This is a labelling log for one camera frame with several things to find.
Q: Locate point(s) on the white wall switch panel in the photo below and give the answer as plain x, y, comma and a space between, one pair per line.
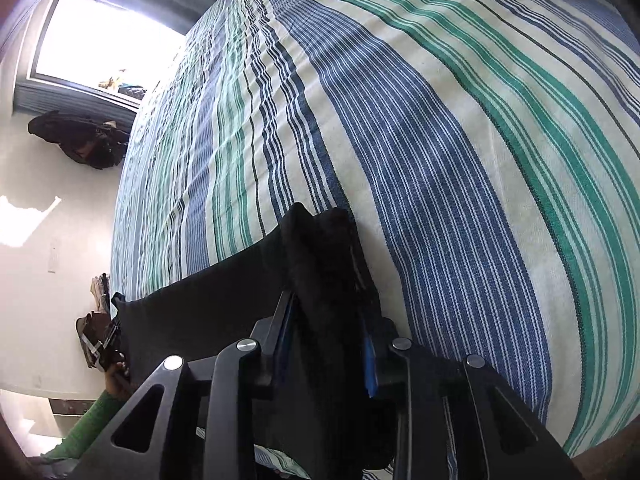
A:
52, 259

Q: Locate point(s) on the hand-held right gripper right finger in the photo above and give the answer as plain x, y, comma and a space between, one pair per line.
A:
371, 367

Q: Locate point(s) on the person's left hand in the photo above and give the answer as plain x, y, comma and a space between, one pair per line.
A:
117, 382

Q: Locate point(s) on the striped bed sheet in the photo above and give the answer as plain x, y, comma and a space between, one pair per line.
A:
425, 135

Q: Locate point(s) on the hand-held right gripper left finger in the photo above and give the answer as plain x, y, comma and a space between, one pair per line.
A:
274, 340

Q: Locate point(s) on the brown cabinet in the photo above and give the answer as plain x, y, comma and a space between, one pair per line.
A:
70, 406

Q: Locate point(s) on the coat rack with dark clothes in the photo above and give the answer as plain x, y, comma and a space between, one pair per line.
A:
85, 137

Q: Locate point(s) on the black pants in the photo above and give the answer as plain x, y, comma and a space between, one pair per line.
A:
325, 270

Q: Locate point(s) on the person's left forearm green sleeve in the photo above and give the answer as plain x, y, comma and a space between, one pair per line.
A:
85, 430

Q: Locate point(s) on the bright window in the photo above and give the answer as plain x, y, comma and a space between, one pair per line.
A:
110, 35

